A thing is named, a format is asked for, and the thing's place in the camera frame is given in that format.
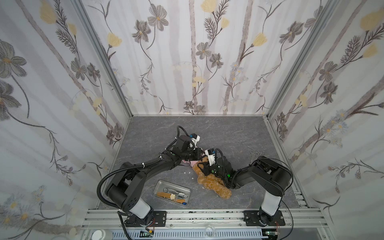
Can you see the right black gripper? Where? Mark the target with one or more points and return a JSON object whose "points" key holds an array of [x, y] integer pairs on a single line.
{"points": [[208, 167]]}

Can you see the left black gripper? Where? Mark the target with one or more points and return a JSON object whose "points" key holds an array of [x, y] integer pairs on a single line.
{"points": [[194, 154]]}

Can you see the brown teddy bear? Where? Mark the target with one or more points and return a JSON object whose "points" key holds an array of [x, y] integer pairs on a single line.
{"points": [[211, 182]]}

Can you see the pink teddy hoodie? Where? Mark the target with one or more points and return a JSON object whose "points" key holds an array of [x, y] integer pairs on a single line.
{"points": [[191, 163]]}

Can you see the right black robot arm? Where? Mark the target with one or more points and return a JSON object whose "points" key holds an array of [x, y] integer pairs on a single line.
{"points": [[269, 174]]}

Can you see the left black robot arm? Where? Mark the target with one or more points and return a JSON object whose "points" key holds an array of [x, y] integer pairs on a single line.
{"points": [[122, 188]]}

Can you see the metal tray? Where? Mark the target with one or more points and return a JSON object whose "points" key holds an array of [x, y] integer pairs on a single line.
{"points": [[163, 184]]}

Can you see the wooden brush in tray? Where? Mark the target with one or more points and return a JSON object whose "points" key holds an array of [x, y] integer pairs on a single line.
{"points": [[172, 197]]}

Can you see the white round cap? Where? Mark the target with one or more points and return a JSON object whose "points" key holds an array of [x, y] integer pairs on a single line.
{"points": [[102, 235]]}

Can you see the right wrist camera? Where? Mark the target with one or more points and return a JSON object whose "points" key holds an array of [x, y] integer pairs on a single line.
{"points": [[211, 154]]}

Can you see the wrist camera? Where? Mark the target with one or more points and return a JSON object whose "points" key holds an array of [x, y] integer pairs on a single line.
{"points": [[211, 154], [194, 140]]}

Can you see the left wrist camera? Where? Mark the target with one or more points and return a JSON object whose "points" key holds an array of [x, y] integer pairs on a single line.
{"points": [[194, 140]]}

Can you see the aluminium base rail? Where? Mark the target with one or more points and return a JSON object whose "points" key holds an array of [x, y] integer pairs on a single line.
{"points": [[226, 224]]}

